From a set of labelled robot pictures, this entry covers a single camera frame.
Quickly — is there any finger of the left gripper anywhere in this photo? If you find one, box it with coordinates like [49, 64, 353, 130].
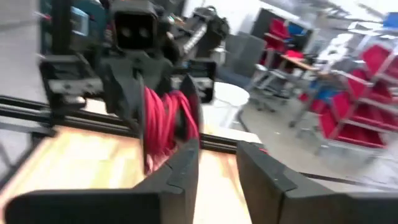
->
[101, 58, 144, 131]
[146, 60, 174, 98]

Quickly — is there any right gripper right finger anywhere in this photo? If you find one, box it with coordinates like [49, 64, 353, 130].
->
[236, 141, 398, 224]

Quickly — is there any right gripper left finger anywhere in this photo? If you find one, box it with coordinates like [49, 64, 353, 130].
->
[4, 138, 200, 224]

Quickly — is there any black plastic cord spool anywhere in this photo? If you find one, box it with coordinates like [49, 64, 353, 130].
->
[138, 73, 205, 175]

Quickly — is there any red cord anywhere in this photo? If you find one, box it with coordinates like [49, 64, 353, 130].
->
[143, 86, 200, 175]

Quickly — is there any black labelled hub box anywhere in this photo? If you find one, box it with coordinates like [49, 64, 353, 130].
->
[185, 58, 218, 104]

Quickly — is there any white round table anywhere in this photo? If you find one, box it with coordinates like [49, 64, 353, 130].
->
[201, 81, 251, 129]

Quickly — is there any red shelf bin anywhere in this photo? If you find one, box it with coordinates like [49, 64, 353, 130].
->
[348, 68, 398, 105]
[331, 90, 398, 131]
[318, 107, 386, 149]
[360, 44, 398, 80]

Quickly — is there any grey upholstered chair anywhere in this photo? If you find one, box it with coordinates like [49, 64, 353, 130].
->
[217, 31, 268, 88]

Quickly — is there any parts bin rack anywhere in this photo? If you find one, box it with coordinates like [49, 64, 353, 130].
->
[263, 17, 313, 62]

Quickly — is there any blue storage bin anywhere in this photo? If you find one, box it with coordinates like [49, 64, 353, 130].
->
[382, 11, 398, 29]

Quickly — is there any black frame upright post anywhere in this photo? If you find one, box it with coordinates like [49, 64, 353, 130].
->
[50, 0, 75, 56]

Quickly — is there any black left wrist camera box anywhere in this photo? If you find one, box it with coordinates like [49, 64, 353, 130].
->
[110, 1, 160, 51]

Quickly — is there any metal wire shelf rack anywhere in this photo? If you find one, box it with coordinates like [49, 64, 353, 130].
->
[289, 43, 398, 153]

